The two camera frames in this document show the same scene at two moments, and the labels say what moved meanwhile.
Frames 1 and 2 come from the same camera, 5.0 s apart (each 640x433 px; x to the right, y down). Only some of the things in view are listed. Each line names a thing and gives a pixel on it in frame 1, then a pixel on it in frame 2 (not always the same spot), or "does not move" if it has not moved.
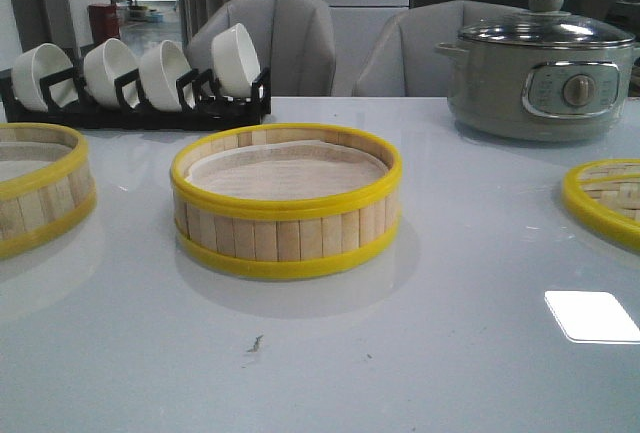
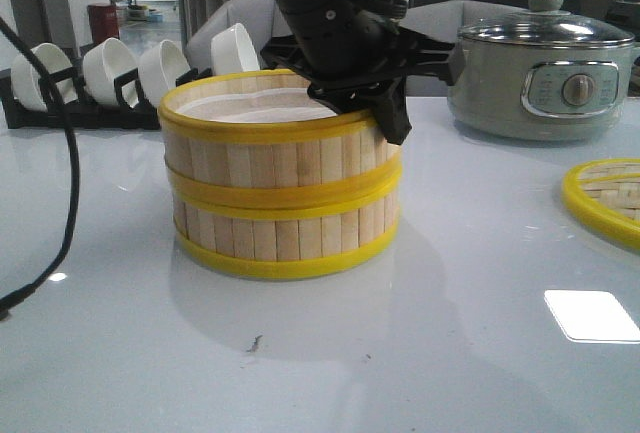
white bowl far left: (40, 61) does not move
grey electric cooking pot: (541, 76) does not move
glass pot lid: (547, 25) does not move
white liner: (11, 169) to (268, 105)
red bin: (104, 20) does not move
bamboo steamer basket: (38, 209) to (255, 163)
